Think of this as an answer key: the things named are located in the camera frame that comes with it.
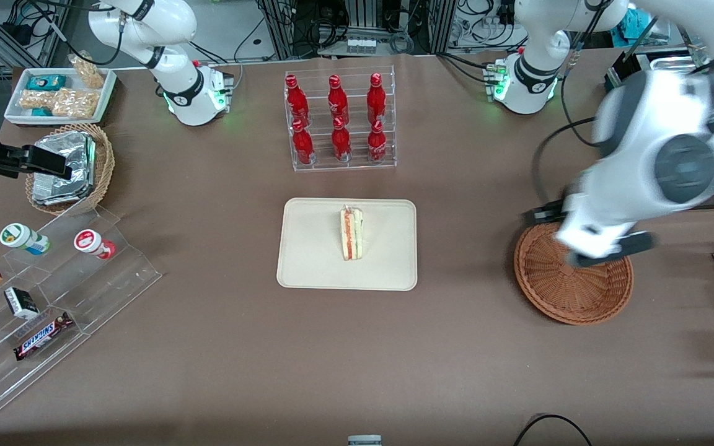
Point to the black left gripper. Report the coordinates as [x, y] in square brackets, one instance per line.
[544, 214]

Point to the triangular sandwich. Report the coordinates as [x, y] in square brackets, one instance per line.
[352, 235]

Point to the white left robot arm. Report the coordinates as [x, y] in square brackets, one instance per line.
[642, 148]

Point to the white rectangular snack tray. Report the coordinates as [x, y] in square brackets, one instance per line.
[16, 114]

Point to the light wicker basket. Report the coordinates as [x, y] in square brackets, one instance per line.
[104, 167]

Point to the brown round wicker basket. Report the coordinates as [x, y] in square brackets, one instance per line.
[574, 294]

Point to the beige plastic serving tray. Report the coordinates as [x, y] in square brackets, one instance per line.
[313, 248]

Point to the small teal snack packet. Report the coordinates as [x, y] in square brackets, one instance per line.
[41, 112]

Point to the clear bag of peanut snack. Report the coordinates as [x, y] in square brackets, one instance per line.
[88, 71]
[76, 103]
[38, 99]

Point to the green lid yogurt cup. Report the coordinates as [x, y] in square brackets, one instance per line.
[19, 236]

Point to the large teal snack packet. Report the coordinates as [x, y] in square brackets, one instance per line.
[46, 82]

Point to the red lid yogurt cup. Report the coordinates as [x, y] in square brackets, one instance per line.
[89, 241]

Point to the small black carton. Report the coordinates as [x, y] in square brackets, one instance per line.
[20, 303]

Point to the clear acrylic stepped display stand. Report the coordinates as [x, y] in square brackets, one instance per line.
[103, 291]

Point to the Snickers bar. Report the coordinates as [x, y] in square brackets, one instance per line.
[42, 336]

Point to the red cola bottle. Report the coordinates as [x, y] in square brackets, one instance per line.
[377, 145]
[338, 102]
[298, 102]
[341, 142]
[376, 102]
[302, 145]

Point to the shiny metal pan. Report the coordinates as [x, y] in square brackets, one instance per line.
[673, 61]

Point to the teal cloth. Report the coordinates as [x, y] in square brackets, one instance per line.
[633, 23]

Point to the clear acrylic bottle rack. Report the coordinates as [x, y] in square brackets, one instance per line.
[357, 93]

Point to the white power strip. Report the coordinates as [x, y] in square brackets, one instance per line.
[361, 45]

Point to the grey device edge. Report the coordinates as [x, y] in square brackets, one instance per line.
[364, 440]

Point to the aluminium frame rack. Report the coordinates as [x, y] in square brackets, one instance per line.
[437, 25]

